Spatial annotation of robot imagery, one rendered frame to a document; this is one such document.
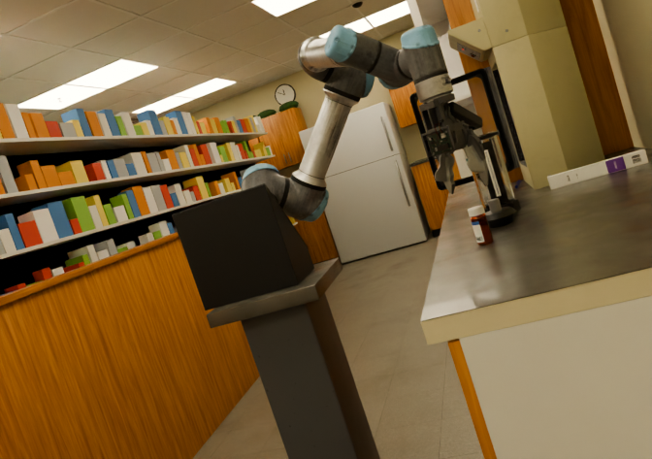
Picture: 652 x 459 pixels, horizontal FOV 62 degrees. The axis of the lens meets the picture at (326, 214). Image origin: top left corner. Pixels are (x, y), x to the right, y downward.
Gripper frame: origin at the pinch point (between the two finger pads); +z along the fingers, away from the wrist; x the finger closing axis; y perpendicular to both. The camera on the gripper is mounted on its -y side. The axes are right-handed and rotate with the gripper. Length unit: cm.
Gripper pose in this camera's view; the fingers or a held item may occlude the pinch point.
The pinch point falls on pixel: (469, 184)
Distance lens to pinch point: 125.2
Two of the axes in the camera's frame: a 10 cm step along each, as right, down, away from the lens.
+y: -6.6, 2.7, -7.1
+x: 6.9, -1.7, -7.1
